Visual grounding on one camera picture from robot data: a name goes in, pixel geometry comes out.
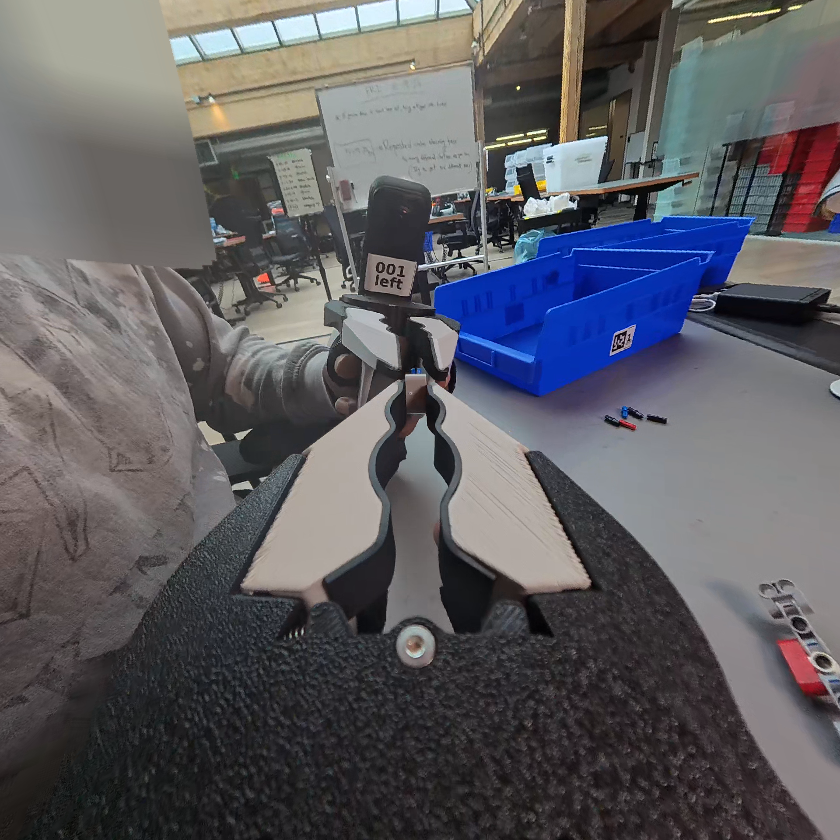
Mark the wooden pillar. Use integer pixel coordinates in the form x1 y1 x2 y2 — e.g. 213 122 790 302
559 0 588 144

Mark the whiteboard on stand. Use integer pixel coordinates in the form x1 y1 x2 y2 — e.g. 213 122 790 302
315 61 491 271

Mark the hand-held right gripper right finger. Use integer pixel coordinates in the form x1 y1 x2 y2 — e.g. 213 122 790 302
425 382 593 598

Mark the long wooden table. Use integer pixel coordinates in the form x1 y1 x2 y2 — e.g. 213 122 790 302
486 172 700 225

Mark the person's left forearm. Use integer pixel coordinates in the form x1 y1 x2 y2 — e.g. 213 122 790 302
196 314 343 429

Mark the black power adapter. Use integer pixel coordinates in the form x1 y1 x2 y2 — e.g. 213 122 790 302
714 282 832 324

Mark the person's grey patterned sweatshirt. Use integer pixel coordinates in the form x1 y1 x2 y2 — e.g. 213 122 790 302
0 255 238 785

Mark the grey desk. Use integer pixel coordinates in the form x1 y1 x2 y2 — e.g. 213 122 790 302
387 314 840 840

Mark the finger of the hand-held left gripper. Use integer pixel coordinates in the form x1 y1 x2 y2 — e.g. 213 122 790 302
419 319 460 389
340 307 404 382

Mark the paper flip chart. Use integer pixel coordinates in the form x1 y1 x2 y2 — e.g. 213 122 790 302
268 149 325 218

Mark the clear storage box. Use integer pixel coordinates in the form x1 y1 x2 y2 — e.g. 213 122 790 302
543 136 609 195

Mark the stack of small clear boxes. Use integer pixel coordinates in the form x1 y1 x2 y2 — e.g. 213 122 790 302
504 146 549 195

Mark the grey red beam assembly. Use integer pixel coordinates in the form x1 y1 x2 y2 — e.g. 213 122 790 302
756 579 840 737

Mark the black desk mat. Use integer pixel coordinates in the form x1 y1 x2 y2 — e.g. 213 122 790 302
686 311 840 376

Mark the black office chair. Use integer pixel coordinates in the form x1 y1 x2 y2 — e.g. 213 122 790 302
436 210 480 277
226 239 290 316
269 215 323 294
209 420 317 488

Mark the person's left hand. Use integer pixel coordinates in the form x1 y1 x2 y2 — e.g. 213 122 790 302
326 350 362 418

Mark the stack of red blue bins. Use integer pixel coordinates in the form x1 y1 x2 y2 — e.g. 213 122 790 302
705 125 840 235

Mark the blue plastic bin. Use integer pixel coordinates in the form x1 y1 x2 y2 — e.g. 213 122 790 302
433 249 716 397
537 215 756 291

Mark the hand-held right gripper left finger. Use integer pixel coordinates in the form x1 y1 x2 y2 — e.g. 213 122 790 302
240 381 401 596

